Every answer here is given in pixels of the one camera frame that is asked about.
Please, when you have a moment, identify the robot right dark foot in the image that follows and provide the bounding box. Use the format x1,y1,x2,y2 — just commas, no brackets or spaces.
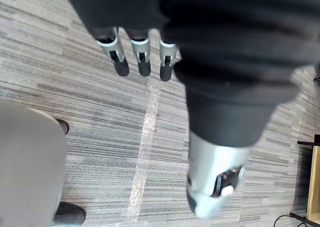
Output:
53,201,87,227

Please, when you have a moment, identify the clear tape strip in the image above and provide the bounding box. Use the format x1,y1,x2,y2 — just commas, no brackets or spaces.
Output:
126,84,161,219

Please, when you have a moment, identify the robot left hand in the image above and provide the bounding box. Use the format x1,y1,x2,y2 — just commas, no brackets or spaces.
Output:
59,0,320,219

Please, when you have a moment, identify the black frame wooden shelf unit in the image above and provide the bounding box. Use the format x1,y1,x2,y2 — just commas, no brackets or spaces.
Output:
289,134,320,227

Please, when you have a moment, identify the robot left silver leg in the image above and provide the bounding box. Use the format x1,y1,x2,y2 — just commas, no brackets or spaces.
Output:
0,98,68,227

